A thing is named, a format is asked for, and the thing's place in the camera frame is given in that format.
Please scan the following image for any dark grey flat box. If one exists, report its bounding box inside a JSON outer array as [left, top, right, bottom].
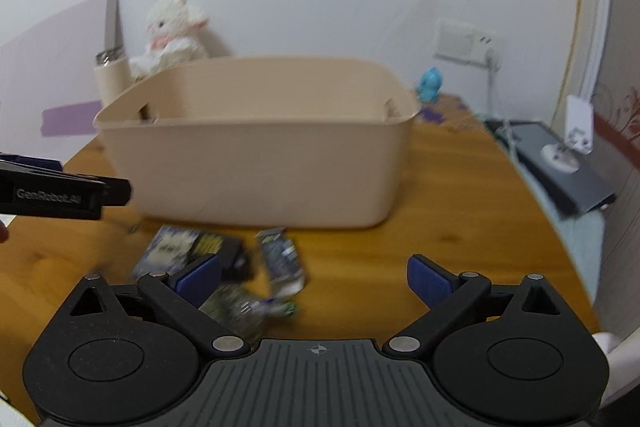
[[487, 119, 617, 214]]

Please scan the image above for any white small camera on stand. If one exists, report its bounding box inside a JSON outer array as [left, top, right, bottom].
[[541, 94, 597, 176]]

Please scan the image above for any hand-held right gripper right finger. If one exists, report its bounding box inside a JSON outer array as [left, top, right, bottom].
[[382, 255, 577, 358]]

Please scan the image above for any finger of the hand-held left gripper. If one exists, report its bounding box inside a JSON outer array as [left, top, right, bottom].
[[97, 178, 133, 208], [0, 153, 64, 174]]

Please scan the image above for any grey metal tool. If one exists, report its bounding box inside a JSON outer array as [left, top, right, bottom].
[[102, 0, 125, 58]]

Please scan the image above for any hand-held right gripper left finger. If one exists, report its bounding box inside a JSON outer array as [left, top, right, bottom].
[[64, 254, 249, 359]]

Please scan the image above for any beige plastic storage basket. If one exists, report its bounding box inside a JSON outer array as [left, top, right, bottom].
[[92, 56, 422, 229]]

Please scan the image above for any white plush lamb toy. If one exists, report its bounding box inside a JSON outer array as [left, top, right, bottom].
[[129, 0, 211, 84]]

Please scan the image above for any white wall socket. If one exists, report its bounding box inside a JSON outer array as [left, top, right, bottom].
[[433, 18, 505, 70]]

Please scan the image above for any blue toy figure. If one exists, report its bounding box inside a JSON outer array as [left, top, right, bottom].
[[416, 67, 447, 104]]

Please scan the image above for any silver blue snack packet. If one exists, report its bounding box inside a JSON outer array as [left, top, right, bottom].
[[254, 228, 307, 299]]

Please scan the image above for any beige cylindrical holder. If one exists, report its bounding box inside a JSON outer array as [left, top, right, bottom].
[[93, 49, 132, 106]]

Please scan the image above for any green snack packet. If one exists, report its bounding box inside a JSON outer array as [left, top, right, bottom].
[[198, 283, 300, 344]]

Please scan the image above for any black snack packet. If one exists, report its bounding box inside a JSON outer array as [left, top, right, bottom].
[[192, 233, 257, 284]]

